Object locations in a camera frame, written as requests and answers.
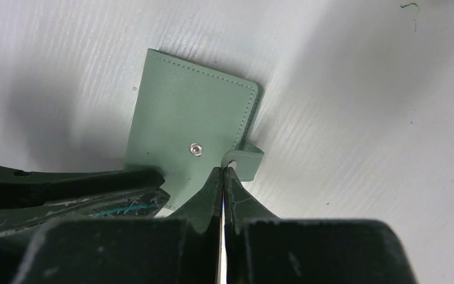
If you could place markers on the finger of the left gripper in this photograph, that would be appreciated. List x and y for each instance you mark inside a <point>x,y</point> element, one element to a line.
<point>21,189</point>
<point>140,202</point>

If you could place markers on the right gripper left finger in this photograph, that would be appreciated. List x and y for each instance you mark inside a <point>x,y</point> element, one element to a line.
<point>183,247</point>

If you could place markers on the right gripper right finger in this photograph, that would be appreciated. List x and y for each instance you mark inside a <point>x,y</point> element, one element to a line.
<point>263,248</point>

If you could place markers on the green card holder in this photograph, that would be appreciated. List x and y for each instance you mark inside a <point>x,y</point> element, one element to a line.
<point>189,119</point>

